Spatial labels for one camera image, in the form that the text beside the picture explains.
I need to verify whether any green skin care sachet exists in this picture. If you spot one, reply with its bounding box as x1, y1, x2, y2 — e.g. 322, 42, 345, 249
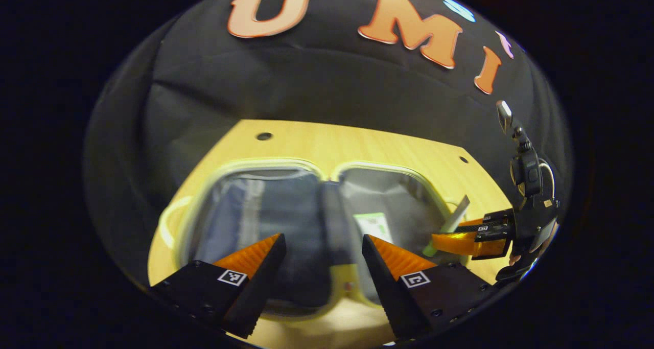
354, 212, 394, 244

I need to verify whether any cream hard-shell suitcase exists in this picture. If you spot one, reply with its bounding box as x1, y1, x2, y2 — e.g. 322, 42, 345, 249
158, 158, 477, 320

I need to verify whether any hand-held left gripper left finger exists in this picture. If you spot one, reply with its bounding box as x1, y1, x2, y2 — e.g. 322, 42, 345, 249
149, 232, 287, 340

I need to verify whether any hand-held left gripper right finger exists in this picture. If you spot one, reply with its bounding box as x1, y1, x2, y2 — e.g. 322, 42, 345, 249
361, 234, 494, 342

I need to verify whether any black backdrop cloth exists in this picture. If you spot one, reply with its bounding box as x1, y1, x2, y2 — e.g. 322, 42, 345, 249
84, 0, 573, 293

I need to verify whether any white tube with green cap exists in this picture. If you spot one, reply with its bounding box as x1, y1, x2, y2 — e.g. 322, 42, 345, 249
423, 194, 471, 258

